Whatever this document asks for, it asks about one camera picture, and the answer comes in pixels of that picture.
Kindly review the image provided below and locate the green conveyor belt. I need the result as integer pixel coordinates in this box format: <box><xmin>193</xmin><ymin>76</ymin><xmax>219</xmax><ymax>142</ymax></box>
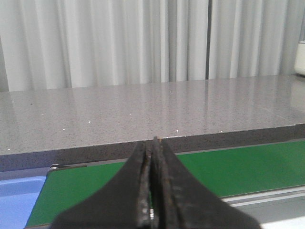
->
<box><xmin>26</xmin><ymin>141</ymin><xmax>305</xmax><ymax>228</ymax></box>

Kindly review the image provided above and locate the grey curtain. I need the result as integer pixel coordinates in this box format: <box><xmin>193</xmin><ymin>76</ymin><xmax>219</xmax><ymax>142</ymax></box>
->
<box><xmin>0</xmin><ymin>0</ymin><xmax>305</xmax><ymax>92</ymax></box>

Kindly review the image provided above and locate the conveyor end roller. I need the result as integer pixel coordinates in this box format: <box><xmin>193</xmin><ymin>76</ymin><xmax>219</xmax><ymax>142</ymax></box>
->
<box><xmin>50</xmin><ymin>164</ymin><xmax>86</xmax><ymax>171</ymax></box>

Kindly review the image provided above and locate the blue plastic tray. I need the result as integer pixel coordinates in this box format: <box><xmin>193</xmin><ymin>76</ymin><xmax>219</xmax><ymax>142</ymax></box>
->
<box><xmin>0</xmin><ymin>176</ymin><xmax>46</xmax><ymax>229</ymax></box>

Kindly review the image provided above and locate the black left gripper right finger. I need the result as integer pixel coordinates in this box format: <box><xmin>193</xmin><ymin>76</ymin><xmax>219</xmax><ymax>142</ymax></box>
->
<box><xmin>151</xmin><ymin>137</ymin><xmax>259</xmax><ymax>229</ymax></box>

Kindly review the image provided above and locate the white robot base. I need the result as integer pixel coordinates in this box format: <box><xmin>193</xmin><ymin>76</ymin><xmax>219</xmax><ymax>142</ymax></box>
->
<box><xmin>294</xmin><ymin>27</ymin><xmax>305</xmax><ymax>76</ymax></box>

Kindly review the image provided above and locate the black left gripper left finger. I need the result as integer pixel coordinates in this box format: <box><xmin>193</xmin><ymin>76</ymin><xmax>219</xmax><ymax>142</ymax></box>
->
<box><xmin>52</xmin><ymin>141</ymin><xmax>151</xmax><ymax>229</ymax></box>

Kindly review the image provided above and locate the aluminium conveyor side rail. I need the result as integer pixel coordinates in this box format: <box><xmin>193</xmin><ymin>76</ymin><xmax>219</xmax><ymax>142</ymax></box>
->
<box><xmin>221</xmin><ymin>186</ymin><xmax>305</xmax><ymax>207</ymax></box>

